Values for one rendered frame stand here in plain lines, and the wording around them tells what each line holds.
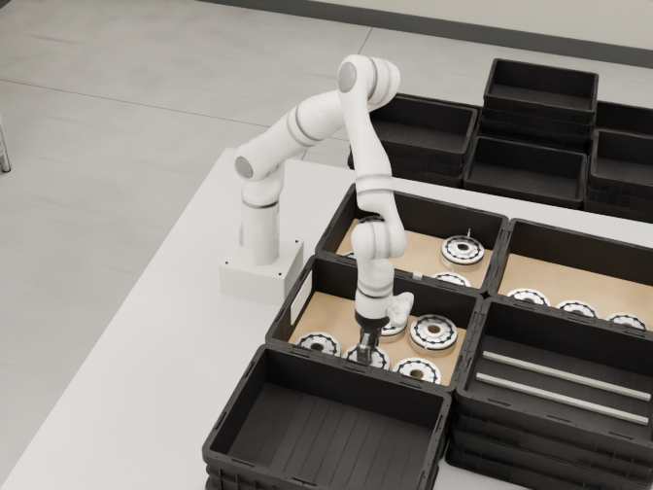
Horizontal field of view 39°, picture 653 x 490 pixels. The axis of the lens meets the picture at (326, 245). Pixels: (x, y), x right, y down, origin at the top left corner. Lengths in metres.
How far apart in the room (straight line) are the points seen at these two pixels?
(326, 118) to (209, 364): 0.65
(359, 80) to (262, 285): 0.70
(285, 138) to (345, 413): 0.59
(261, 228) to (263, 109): 2.23
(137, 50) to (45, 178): 1.17
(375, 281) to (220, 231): 0.83
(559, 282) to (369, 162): 0.69
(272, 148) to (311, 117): 0.15
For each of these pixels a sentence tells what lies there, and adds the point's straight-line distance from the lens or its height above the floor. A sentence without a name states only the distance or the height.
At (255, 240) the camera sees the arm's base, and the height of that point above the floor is 0.87.
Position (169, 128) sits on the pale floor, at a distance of 4.26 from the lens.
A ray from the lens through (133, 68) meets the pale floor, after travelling 4.77.
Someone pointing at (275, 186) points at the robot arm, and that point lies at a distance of 2.15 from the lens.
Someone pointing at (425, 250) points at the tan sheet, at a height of 0.83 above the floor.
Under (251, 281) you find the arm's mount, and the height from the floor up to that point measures 0.76.
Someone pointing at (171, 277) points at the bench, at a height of 0.70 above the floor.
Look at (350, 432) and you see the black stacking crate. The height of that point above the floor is 0.83.
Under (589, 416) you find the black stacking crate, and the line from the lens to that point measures 1.96.
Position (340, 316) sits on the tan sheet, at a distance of 2.07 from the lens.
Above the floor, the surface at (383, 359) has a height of 0.86.
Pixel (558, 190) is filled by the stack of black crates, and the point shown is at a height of 0.38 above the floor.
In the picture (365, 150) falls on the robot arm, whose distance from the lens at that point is 1.74.
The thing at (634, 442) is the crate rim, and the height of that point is 0.93.
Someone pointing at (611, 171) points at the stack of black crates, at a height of 0.49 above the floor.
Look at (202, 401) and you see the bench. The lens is 2.08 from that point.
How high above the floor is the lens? 2.27
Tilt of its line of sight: 40 degrees down
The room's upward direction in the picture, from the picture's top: 2 degrees clockwise
